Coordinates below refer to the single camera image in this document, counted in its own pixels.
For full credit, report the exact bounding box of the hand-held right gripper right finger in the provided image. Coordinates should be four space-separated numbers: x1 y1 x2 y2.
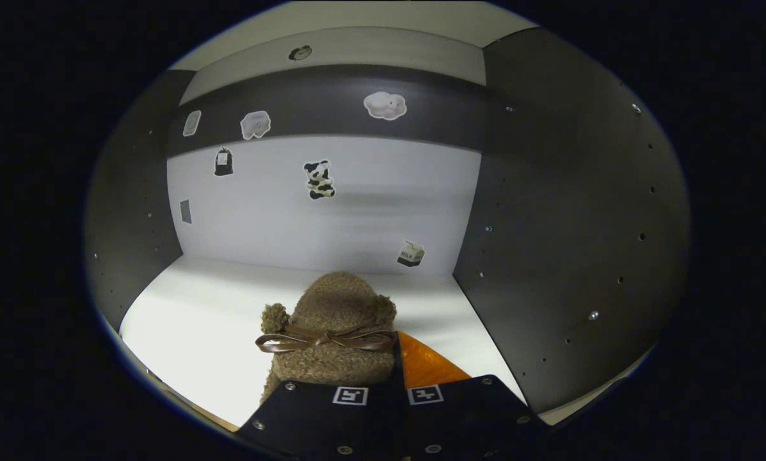
392 331 553 461

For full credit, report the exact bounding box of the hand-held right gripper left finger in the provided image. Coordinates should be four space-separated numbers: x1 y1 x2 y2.
234 379 397 461

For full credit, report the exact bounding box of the brown fuzzy shoe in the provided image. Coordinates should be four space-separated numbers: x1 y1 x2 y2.
255 271 399 404

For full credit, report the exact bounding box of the white shoe cabinet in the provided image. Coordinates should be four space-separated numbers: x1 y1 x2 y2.
83 0 692 430

